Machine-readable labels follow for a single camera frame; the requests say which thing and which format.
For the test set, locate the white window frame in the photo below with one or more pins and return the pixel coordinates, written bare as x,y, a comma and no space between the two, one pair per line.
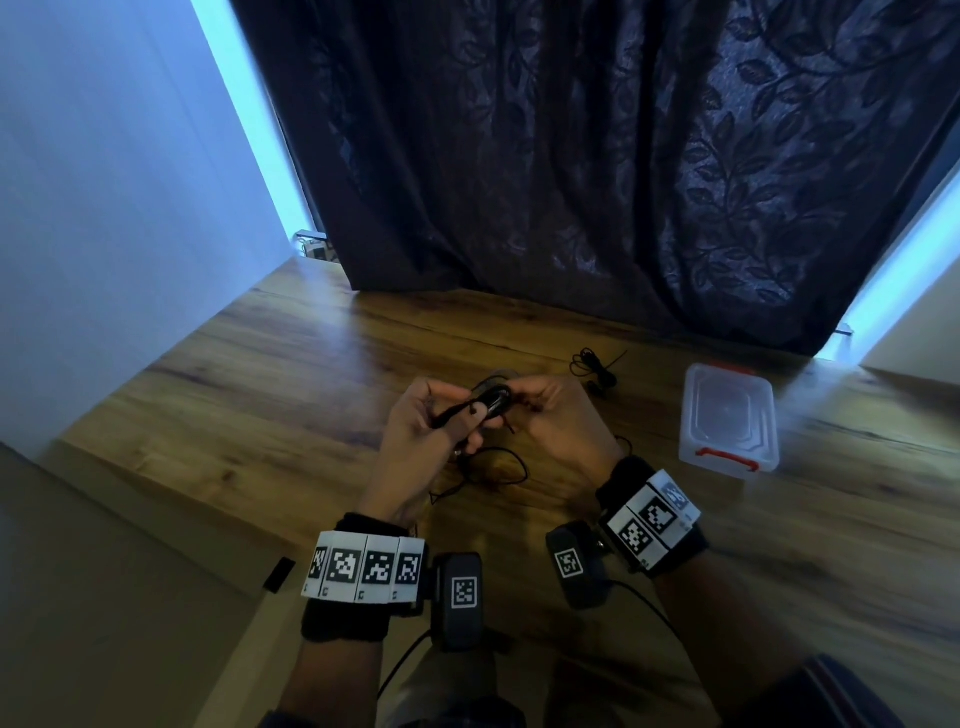
255,120

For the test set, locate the wristband with marker tags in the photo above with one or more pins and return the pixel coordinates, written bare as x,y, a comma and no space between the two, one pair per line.
652,521
364,570

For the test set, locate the person's right hand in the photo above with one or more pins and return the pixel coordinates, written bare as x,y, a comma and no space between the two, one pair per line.
574,431

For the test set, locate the person's left forearm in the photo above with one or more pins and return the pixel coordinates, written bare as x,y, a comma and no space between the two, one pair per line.
326,682

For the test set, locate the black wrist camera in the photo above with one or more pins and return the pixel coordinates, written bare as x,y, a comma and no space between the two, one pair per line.
459,600
574,566

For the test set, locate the person's left hand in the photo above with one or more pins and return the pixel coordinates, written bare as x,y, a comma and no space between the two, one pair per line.
416,465

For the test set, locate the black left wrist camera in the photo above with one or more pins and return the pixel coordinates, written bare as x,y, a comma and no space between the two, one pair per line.
459,600

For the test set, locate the right wristband with marker tags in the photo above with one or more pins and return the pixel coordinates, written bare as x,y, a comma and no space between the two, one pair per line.
652,521

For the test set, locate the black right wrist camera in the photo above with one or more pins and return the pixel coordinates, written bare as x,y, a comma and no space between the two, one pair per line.
574,566

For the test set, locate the small black desk fitting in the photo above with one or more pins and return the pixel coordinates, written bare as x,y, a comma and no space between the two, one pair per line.
279,575

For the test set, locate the person's right forearm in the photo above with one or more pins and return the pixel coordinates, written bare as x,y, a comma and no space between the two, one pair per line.
727,637

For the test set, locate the left wristband with marker tags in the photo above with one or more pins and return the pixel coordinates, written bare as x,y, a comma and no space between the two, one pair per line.
364,570

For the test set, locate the dark leaf-patterned curtain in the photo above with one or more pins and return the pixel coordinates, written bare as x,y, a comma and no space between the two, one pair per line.
600,165

